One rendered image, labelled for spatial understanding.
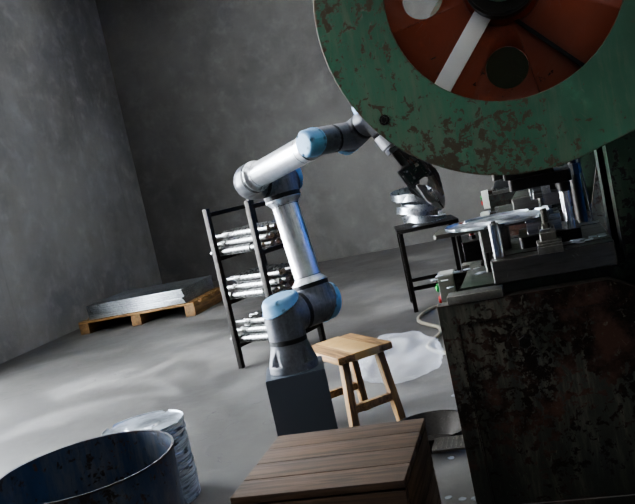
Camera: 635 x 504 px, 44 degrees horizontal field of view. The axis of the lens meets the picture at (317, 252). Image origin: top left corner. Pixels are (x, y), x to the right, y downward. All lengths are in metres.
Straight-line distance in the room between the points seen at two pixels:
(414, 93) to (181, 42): 8.03
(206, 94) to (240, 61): 0.57
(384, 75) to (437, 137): 0.18
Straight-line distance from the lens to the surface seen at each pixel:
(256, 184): 2.34
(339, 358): 2.97
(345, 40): 1.83
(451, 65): 1.81
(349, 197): 9.09
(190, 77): 9.66
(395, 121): 1.80
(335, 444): 2.03
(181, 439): 2.88
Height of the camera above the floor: 1.02
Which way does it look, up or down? 6 degrees down
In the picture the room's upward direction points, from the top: 12 degrees counter-clockwise
